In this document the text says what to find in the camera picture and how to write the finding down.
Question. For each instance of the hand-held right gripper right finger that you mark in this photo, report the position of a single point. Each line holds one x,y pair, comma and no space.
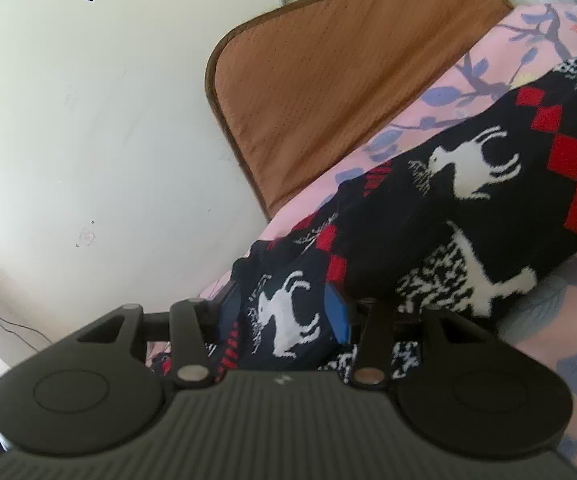
337,315

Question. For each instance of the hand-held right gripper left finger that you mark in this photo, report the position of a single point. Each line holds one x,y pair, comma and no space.
228,310

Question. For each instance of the reindeer patterned knit sweater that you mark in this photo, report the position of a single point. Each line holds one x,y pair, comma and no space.
468,210

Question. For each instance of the pink floral bed sheet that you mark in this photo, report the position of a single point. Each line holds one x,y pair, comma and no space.
533,345

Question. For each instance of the brown perforated cushion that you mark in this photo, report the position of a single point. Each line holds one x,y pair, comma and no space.
328,85

